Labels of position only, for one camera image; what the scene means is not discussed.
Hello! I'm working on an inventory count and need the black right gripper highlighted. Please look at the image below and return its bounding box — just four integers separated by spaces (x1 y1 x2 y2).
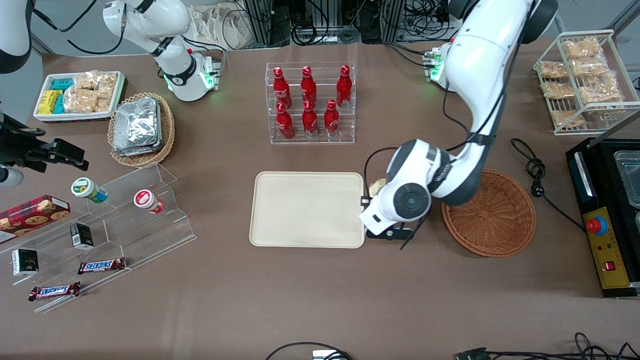
0 114 90 173

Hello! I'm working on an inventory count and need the white rectangular snack tray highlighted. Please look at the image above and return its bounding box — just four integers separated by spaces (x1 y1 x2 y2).
33 71 126 123

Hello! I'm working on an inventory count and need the beige plastic serving tray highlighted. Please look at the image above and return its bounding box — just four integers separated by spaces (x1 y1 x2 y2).
249 171 367 249

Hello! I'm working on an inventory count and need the oval light wicker basket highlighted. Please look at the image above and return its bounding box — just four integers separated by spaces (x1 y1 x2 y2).
107 92 176 168

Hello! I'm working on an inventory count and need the round brown wicker basket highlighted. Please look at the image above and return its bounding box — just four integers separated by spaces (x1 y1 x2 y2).
441 169 537 258

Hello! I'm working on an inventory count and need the green lid yogurt cup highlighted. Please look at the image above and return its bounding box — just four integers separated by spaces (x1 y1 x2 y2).
70 177 109 204

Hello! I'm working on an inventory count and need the yellow snack pack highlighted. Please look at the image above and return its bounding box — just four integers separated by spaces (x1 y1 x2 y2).
38 90 62 115

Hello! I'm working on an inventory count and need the stack of foil containers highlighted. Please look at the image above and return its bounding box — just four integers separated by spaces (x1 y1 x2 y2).
112 97 163 157

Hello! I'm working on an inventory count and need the red tartan cookie box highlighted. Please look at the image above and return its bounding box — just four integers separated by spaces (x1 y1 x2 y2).
0 194 71 245

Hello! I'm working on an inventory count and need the clear acrylic bottle rack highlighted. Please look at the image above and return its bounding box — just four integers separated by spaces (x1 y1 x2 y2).
265 61 357 146

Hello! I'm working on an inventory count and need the small black carton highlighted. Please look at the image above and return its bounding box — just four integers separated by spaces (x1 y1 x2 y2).
11 248 39 277
69 222 95 250

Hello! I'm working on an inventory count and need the red cola bottle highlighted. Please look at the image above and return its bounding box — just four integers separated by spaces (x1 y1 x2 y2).
275 102 295 140
324 99 341 138
302 100 319 138
336 65 353 108
272 67 293 110
300 66 318 108

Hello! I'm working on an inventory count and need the red lid yogurt cup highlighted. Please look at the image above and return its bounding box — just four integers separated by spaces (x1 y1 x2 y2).
133 189 166 215

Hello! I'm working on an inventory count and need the clear acrylic stepped display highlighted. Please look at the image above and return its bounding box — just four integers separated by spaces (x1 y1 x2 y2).
0 161 197 314

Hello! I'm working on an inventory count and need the snickers chocolate bar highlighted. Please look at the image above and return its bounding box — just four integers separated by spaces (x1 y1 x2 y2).
77 257 127 275
28 281 82 302

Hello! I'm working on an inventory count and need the black yellow control box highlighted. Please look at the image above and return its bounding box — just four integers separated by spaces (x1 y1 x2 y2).
566 137 640 299

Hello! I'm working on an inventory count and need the clear plastic container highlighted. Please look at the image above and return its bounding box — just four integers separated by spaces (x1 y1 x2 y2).
614 150 640 208

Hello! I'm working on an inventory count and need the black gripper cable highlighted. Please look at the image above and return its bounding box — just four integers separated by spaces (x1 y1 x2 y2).
363 84 502 199

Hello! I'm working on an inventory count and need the black wrist mount bracket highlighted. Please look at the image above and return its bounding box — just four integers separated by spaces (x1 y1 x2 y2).
365 225 426 251

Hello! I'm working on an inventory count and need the black looped cable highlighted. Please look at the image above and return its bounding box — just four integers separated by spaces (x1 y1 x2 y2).
264 341 354 360

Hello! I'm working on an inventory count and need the black power cable with plug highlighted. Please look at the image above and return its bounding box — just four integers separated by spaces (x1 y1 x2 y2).
511 138 588 233

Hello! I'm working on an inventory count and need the black cable with connector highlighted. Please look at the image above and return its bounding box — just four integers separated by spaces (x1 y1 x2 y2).
455 332 640 360

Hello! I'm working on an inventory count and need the white wire shelf rack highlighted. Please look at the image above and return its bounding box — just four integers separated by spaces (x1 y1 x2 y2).
533 29 640 136

